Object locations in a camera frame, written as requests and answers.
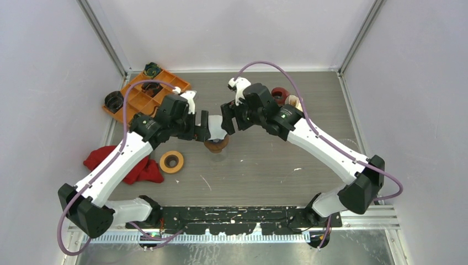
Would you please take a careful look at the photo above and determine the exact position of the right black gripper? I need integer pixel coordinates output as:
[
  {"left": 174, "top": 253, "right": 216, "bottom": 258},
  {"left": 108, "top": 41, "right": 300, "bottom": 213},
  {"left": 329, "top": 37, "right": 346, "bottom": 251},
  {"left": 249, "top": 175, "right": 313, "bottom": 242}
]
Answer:
[{"left": 221, "top": 97, "right": 264, "bottom": 135}]

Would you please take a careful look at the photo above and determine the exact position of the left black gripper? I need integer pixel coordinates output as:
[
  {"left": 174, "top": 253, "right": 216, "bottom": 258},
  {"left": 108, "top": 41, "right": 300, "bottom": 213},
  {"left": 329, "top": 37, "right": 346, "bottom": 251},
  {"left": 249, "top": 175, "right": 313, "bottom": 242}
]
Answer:
[{"left": 169, "top": 109, "right": 210, "bottom": 142}]

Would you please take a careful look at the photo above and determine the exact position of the white paper coffee filter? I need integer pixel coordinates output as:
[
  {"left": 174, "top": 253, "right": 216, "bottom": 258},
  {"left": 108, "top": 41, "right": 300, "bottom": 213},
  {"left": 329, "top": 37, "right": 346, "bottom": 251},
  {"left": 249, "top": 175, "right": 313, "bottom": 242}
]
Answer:
[{"left": 208, "top": 115, "right": 227, "bottom": 142}]

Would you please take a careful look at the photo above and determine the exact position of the dark wooden dripper stand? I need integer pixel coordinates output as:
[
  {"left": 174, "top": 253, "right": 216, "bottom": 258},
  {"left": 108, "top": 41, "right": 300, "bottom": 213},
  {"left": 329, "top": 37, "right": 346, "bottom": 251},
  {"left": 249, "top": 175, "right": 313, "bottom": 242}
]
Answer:
[{"left": 204, "top": 135, "right": 229, "bottom": 153}]

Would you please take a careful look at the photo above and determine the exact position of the red and black carafe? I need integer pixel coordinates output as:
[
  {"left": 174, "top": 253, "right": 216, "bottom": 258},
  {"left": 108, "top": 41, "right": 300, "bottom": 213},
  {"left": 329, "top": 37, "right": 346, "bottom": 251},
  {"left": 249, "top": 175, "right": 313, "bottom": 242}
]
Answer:
[{"left": 271, "top": 87, "right": 290, "bottom": 106}]

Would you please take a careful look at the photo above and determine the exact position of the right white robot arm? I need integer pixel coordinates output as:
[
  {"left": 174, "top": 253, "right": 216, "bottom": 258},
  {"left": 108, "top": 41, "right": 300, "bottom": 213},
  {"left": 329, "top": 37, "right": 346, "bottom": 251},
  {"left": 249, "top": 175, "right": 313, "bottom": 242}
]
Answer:
[{"left": 221, "top": 78, "right": 385, "bottom": 227}]

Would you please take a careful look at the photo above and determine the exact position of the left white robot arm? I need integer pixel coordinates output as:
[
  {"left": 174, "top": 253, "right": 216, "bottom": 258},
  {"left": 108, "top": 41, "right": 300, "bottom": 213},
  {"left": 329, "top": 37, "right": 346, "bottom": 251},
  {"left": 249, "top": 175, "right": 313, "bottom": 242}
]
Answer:
[{"left": 58, "top": 91, "right": 210, "bottom": 239}]

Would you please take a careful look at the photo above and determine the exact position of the clear glass dripper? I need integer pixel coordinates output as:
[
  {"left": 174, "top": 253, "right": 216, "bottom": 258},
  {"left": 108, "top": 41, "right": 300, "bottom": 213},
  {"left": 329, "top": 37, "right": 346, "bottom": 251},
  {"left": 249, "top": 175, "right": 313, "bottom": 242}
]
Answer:
[{"left": 340, "top": 139, "right": 361, "bottom": 153}]

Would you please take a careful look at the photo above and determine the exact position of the glass beaker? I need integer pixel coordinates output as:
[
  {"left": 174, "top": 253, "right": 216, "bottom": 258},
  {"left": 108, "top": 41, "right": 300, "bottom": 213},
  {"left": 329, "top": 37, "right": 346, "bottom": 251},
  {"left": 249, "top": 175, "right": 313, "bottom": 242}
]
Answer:
[{"left": 208, "top": 150, "right": 228, "bottom": 162}]

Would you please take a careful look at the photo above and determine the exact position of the red cloth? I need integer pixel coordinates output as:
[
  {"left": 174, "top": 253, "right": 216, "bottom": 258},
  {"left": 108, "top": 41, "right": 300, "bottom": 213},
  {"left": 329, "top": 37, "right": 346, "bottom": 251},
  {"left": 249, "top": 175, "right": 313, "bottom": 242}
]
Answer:
[{"left": 83, "top": 145, "right": 164, "bottom": 185}]

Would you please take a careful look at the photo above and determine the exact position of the black rolled cloth in tray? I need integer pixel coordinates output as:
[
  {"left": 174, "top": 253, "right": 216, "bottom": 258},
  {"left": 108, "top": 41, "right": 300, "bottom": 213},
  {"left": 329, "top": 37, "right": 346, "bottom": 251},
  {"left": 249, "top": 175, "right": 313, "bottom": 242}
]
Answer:
[{"left": 141, "top": 82, "right": 163, "bottom": 98}]

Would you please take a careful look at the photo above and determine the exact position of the orange wooden compartment tray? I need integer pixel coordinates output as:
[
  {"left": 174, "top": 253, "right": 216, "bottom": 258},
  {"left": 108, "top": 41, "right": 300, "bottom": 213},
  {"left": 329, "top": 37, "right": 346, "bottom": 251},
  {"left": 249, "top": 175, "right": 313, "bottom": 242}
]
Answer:
[{"left": 102, "top": 68, "right": 192, "bottom": 125}]

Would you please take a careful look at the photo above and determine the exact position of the dark patterned rolled cloth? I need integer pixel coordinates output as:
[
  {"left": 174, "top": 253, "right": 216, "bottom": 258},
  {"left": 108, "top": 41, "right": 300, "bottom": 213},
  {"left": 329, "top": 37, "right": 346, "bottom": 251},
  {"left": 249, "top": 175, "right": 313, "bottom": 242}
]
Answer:
[{"left": 143, "top": 62, "right": 162, "bottom": 79}]

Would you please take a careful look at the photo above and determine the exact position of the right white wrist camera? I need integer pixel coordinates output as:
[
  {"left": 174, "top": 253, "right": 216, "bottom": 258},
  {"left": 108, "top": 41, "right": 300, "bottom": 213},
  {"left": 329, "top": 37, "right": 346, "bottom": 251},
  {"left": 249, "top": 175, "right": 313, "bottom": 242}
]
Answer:
[{"left": 228, "top": 77, "right": 251, "bottom": 106}]

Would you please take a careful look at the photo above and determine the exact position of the light wooden ring holder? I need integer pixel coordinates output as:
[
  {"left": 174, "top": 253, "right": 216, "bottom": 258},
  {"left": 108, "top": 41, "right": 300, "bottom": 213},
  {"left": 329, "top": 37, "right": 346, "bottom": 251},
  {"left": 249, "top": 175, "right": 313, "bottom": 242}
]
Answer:
[{"left": 159, "top": 151, "right": 185, "bottom": 174}]

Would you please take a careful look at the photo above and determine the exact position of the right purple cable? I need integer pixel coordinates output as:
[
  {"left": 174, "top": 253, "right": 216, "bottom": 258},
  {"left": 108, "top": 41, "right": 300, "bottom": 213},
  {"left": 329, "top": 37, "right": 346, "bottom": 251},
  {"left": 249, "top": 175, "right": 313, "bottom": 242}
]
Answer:
[{"left": 230, "top": 60, "right": 404, "bottom": 253}]

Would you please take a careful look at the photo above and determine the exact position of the purple cable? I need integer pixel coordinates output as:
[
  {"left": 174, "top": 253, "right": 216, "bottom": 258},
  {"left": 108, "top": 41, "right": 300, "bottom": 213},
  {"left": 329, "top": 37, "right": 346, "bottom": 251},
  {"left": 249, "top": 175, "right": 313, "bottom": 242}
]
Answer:
[
  {"left": 230, "top": 60, "right": 404, "bottom": 253},
  {"left": 56, "top": 80, "right": 187, "bottom": 256}
]

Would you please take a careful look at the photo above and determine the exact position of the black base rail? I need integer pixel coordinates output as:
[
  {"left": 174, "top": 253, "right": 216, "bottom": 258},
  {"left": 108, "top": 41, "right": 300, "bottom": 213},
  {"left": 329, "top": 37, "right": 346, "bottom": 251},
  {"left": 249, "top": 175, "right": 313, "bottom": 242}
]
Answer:
[{"left": 135, "top": 206, "right": 327, "bottom": 236}]

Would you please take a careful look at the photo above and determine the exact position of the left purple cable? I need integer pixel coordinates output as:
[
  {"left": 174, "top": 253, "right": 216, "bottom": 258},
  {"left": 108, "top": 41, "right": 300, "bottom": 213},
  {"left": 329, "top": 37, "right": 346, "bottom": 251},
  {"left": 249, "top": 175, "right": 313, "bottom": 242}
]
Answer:
[{"left": 56, "top": 80, "right": 187, "bottom": 256}]

